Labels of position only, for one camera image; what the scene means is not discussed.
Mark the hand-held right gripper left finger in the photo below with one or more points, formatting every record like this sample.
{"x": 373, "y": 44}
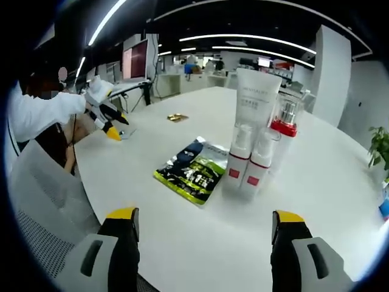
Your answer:
{"x": 121, "y": 243}

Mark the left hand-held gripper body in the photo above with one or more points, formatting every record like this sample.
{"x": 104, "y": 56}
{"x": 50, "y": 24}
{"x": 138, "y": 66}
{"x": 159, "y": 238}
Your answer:
{"x": 97, "y": 91}

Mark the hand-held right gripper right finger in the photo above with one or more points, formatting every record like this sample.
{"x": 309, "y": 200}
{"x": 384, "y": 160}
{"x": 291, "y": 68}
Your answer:
{"x": 287, "y": 249}

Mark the small clear skincare sachet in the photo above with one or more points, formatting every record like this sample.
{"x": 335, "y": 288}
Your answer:
{"x": 129, "y": 133}

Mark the gold foil skincare sachet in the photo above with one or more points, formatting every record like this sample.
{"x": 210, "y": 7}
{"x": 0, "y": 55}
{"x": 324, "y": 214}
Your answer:
{"x": 177, "y": 117}

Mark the silver blue skincare sachet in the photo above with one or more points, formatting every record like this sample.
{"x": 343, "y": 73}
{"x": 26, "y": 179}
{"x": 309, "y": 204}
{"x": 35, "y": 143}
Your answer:
{"x": 194, "y": 150}

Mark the green black skincare sachet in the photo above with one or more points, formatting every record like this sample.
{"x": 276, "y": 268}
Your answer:
{"x": 188, "y": 185}

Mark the tall red-collared skincare bottle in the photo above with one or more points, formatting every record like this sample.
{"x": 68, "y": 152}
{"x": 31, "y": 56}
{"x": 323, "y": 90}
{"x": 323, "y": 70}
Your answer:
{"x": 284, "y": 129}

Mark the large white skincare tube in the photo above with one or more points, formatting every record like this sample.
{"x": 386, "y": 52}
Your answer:
{"x": 258, "y": 100}

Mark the person's left hand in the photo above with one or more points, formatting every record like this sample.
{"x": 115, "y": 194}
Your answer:
{"x": 89, "y": 110}

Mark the person's left leg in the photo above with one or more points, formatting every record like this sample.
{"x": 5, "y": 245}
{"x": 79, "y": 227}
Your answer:
{"x": 83, "y": 130}

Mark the white standing desk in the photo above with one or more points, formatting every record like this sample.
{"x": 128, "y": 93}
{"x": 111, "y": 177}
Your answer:
{"x": 130, "y": 83}

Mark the large computer monitor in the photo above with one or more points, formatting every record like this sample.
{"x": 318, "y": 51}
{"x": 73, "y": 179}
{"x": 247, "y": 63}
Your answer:
{"x": 136, "y": 61}

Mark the person's head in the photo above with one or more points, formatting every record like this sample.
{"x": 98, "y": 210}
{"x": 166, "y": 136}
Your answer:
{"x": 38, "y": 83}

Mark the white low cabinet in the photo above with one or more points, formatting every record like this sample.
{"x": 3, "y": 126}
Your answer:
{"x": 171, "y": 86}

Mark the short ceiling light bar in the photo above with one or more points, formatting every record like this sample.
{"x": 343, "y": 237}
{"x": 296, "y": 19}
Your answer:
{"x": 106, "y": 21}

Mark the person's white top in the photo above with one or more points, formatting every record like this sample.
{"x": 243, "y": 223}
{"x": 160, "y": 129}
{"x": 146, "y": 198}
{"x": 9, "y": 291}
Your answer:
{"x": 27, "y": 118}

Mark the grey mesh office chair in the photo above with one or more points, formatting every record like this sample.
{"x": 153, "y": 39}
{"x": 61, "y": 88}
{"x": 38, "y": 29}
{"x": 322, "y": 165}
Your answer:
{"x": 45, "y": 197}

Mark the blue packet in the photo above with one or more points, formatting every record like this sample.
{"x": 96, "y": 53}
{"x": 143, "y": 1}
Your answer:
{"x": 384, "y": 200}

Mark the potted green plant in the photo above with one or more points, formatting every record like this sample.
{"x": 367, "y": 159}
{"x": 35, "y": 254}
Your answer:
{"x": 378, "y": 146}

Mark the long ceiling light strip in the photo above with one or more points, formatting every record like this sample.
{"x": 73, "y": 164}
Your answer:
{"x": 258, "y": 50}
{"x": 243, "y": 36}

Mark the red white display shelf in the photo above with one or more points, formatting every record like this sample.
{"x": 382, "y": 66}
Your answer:
{"x": 282, "y": 70}

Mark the pink wall screen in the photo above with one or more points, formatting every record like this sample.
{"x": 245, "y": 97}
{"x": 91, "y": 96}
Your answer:
{"x": 264, "y": 61}

